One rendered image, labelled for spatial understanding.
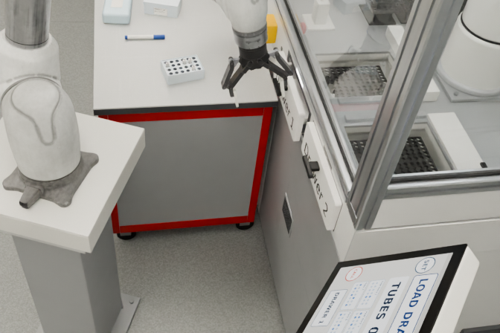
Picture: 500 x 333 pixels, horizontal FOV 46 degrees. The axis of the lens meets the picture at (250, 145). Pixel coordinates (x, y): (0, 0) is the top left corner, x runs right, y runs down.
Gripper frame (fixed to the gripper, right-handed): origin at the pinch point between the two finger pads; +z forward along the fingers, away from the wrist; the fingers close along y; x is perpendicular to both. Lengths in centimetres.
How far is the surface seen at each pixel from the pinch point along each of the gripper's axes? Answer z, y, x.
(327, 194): 1.8, 10.1, -37.7
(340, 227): 5.5, 11.1, -45.6
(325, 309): -10, 0, -73
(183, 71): 6.6, -21.1, 25.5
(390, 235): 3, 21, -52
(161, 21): 8, -27, 58
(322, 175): 1.0, 10.3, -32.0
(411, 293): -22, 14, -79
